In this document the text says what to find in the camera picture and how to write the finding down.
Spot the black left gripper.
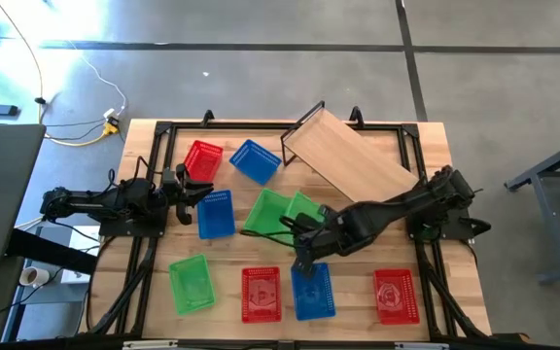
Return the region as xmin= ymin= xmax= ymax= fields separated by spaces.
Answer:
xmin=156 ymin=180 xmax=215 ymax=227

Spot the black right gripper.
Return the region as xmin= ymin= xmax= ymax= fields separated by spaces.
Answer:
xmin=293 ymin=227 xmax=342 ymax=279

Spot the blue plastic basket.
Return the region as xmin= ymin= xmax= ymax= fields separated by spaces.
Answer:
xmin=290 ymin=262 xmax=337 ymax=322
xmin=195 ymin=189 xmax=237 ymax=240
xmin=228 ymin=138 xmax=283 ymax=187

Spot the red plastic basket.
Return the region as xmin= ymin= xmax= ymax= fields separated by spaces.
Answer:
xmin=372 ymin=268 xmax=421 ymax=326
xmin=182 ymin=139 xmax=225 ymax=184
xmin=240 ymin=265 xmax=283 ymax=325

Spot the green plastic basket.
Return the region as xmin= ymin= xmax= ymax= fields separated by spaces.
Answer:
xmin=283 ymin=191 xmax=328 ymax=229
xmin=168 ymin=253 xmax=217 ymax=317
xmin=242 ymin=188 xmax=295 ymax=246

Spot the wooden shelf with black legs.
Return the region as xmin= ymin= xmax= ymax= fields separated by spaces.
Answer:
xmin=279 ymin=100 xmax=421 ymax=204

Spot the white box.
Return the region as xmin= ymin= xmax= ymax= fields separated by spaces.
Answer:
xmin=59 ymin=225 xmax=102 ymax=286

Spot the black angled beam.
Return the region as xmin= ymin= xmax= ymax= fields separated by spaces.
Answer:
xmin=6 ymin=227 xmax=99 ymax=276

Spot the white paper cup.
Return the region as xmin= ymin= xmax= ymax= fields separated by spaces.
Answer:
xmin=18 ymin=265 xmax=51 ymax=289

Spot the grey flat monitor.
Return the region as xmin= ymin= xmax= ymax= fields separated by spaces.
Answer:
xmin=0 ymin=123 xmax=48 ymax=264

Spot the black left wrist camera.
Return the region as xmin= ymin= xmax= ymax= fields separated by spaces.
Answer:
xmin=161 ymin=167 xmax=179 ymax=189

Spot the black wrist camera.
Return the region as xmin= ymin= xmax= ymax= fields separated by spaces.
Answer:
xmin=295 ymin=213 xmax=325 ymax=233
xmin=161 ymin=167 xmax=179 ymax=189

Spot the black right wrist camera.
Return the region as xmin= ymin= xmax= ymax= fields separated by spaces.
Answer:
xmin=295 ymin=213 xmax=325 ymax=233

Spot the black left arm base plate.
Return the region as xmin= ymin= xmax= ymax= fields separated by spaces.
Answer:
xmin=98 ymin=201 xmax=170 ymax=238

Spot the yellow power cable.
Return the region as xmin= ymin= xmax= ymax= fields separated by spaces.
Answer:
xmin=44 ymin=130 xmax=109 ymax=148

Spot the white cable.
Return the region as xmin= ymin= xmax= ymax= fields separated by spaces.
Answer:
xmin=68 ymin=41 xmax=128 ymax=116

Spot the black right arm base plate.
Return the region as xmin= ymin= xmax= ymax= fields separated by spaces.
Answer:
xmin=404 ymin=201 xmax=475 ymax=242

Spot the black aluminium table frame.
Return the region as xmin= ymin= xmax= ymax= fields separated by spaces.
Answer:
xmin=83 ymin=109 xmax=495 ymax=350

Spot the grey metal desk frame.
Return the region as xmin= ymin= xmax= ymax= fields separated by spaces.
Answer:
xmin=503 ymin=131 xmax=560 ymax=286

